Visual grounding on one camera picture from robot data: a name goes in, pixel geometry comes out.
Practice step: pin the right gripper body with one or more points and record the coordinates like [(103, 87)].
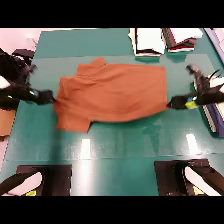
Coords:
[(179, 102)]

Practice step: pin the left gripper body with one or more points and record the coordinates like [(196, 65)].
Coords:
[(45, 96)]

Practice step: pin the orange T-shirt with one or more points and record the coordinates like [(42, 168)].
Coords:
[(113, 93)]

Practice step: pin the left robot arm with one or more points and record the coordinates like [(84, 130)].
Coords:
[(20, 93)]

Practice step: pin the grey striped folded garment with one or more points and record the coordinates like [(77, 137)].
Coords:
[(207, 116)]

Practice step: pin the brown garment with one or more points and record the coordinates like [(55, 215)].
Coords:
[(6, 123)]

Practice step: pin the red folded garment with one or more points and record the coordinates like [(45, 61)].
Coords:
[(181, 48)]

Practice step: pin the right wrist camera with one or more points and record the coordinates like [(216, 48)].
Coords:
[(197, 77)]

